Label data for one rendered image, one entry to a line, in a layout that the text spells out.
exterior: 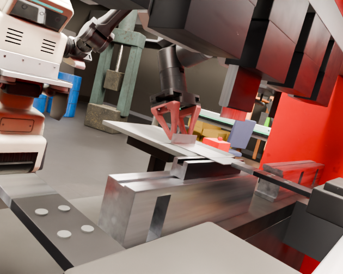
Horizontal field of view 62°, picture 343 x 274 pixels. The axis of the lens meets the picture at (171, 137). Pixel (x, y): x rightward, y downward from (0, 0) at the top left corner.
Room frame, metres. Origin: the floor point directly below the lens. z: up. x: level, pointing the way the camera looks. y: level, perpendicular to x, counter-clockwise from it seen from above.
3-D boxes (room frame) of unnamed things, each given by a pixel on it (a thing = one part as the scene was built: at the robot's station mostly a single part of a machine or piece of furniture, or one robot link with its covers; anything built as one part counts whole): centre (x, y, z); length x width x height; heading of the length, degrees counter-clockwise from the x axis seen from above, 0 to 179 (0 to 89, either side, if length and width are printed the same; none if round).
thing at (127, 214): (0.52, -0.07, 0.92); 0.39 x 0.06 x 0.10; 141
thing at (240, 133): (4.31, -0.81, 0.50); 0.58 x 0.55 x 0.99; 54
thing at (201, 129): (7.29, -0.97, 0.38); 1.30 x 0.94 x 0.77; 145
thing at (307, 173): (0.99, -0.45, 0.92); 0.50 x 0.06 x 0.10; 141
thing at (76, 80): (6.32, 2.87, 0.47); 1.29 x 0.81 x 0.95; 144
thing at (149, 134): (0.66, 0.01, 1.00); 0.26 x 0.18 x 0.01; 51
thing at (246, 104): (0.56, -0.11, 1.13); 0.10 x 0.02 x 0.10; 141
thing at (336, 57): (0.89, -0.37, 1.26); 0.15 x 0.09 x 0.17; 141
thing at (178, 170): (0.54, -0.09, 0.99); 0.20 x 0.03 x 0.03; 141
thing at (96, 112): (6.04, 1.43, 1.34); 0.89 x 0.70 x 2.68; 56
